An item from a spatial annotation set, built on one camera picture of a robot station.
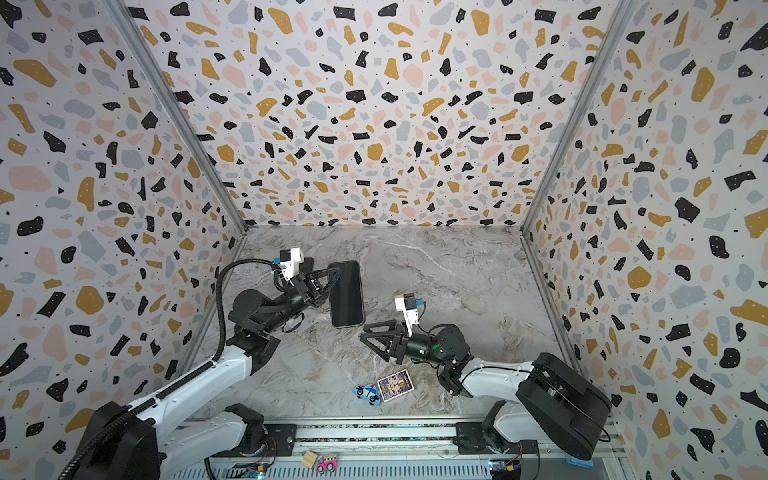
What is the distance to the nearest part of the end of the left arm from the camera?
63cm

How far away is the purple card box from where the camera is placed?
814mm

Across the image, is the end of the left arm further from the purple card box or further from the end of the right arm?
the purple card box

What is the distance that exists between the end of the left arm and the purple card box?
334mm
